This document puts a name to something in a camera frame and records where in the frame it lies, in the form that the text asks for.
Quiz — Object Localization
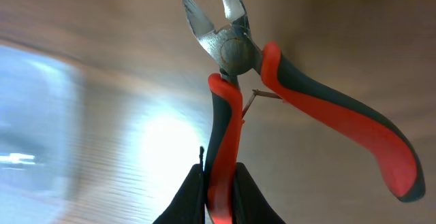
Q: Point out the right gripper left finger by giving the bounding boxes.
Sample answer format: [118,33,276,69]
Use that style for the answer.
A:
[153,146,205,224]

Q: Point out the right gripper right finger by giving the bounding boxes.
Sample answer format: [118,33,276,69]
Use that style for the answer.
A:
[232,162,285,224]

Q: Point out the red black cutting pliers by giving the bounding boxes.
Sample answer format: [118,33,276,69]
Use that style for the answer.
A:
[182,0,426,223]

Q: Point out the clear plastic container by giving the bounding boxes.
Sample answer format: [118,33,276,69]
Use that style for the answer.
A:
[1,46,83,224]

